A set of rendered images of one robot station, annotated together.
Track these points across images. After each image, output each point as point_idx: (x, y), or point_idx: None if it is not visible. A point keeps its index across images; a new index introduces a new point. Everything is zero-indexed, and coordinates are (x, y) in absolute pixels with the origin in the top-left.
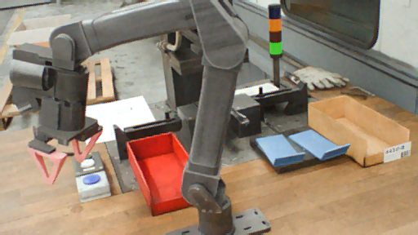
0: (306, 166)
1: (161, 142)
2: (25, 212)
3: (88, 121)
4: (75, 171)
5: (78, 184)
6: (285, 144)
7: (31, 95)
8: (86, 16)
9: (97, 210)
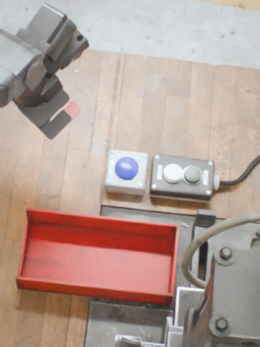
0: None
1: (170, 279)
2: (125, 96)
3: (36, 113)
4: (164, 155)
5: (125, 152)
6: None
7: None
8: (1, 62)
9: (79, 168)
